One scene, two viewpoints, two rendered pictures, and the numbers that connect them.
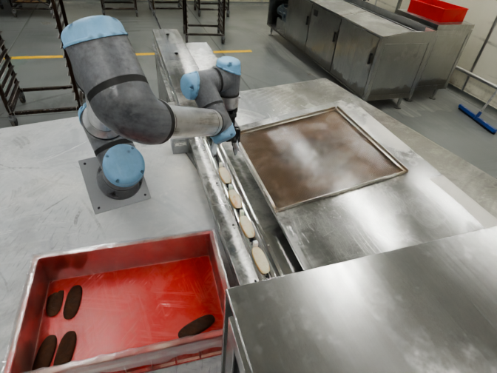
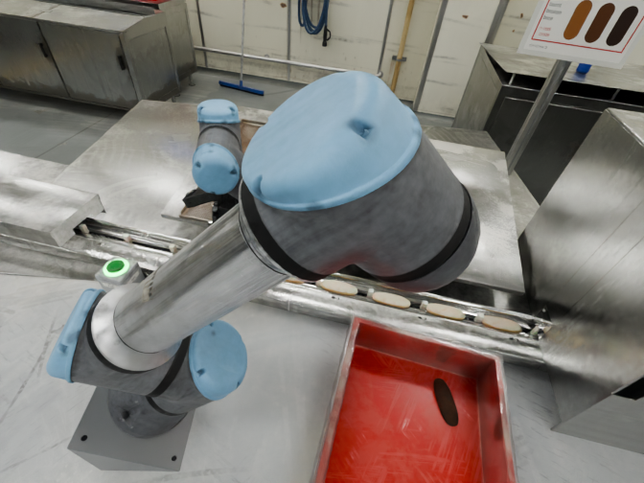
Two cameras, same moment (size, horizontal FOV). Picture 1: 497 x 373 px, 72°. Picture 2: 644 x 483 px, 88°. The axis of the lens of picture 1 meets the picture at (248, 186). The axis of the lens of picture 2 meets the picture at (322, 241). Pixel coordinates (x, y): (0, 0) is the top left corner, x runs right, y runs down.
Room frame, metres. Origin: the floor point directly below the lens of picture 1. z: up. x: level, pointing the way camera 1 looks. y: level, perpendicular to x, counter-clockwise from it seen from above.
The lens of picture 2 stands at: (0.55, 0.51, 1.55)
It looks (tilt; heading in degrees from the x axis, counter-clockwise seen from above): 44 degrees down; 300
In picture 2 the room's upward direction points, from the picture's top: 6 degrees clockwise
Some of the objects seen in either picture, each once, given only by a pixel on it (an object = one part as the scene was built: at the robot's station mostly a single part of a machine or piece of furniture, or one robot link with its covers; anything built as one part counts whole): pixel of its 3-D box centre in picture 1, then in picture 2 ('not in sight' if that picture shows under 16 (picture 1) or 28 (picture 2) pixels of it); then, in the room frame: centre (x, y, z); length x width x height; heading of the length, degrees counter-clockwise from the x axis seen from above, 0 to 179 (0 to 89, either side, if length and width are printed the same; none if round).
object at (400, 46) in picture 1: (348, 25); (36, 31); (5.10, -1.16, 0.51); 3.00 x 1.26 x 1.03; 21
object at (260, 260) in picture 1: (260, 259); (391, 299); (0.65, -0.06, 0.86); 0.10 x 0.04 x 0.01; 21
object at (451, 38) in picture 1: (418, 55); (151, 44); (4.31, -1.90, 0.44); 0.70 x 0.55 x 0.87; 21
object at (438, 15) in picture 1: (436, 9); not in sight; (4.31, -1.90, 0.93); 0.51 x 0.36 x 0.13; 25
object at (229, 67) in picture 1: (227, 77); (220, 133); (1.04, 0.10, 1.24); 0.09 x 0.08 x 0.11; 132
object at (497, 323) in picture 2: not in sight; (501, 323); (0.39, -0.16, 0.86); 0.10 x 0.04 x 0.01; 21
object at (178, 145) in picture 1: (180, 144); (124, 281); (1.24, 0.31, 0.84); 0.08 x 0.08 x 0.11; 21
